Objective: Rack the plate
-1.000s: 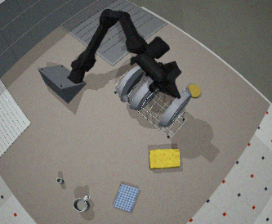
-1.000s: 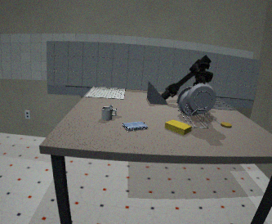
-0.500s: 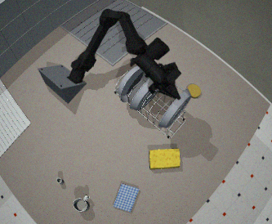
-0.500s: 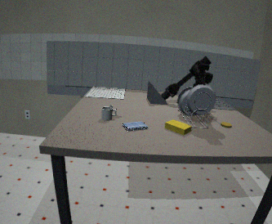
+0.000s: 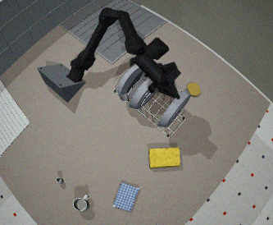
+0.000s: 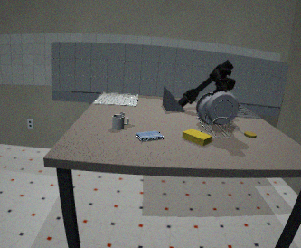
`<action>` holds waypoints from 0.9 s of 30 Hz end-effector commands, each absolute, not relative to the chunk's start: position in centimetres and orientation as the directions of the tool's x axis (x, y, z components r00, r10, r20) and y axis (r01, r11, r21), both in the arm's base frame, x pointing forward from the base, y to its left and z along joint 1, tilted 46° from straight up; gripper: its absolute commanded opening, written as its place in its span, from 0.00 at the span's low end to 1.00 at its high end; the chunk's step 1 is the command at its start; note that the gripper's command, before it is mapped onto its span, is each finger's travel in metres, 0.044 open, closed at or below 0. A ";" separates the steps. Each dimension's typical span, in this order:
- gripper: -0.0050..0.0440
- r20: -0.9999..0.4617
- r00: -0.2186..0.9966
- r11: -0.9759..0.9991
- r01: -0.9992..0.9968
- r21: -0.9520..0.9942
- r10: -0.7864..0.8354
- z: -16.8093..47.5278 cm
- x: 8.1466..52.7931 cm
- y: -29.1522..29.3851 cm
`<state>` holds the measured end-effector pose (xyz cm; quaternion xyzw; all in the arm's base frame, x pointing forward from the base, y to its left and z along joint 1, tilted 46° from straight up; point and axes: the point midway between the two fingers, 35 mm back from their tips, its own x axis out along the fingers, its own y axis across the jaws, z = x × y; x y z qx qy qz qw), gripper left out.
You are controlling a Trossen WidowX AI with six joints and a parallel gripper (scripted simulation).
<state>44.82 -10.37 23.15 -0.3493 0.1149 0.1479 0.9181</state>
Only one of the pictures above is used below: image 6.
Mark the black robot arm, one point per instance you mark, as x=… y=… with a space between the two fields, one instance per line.
x=193 y=93

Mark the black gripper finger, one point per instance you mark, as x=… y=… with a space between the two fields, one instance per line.
x=219 y=88
x=223 y=83

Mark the grey tiled backsplash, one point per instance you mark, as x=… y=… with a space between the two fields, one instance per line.
x=81 y=70

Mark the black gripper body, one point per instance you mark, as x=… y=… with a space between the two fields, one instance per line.
x=218 y=76

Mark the yellow sponge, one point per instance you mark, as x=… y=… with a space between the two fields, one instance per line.
x=197 y=137

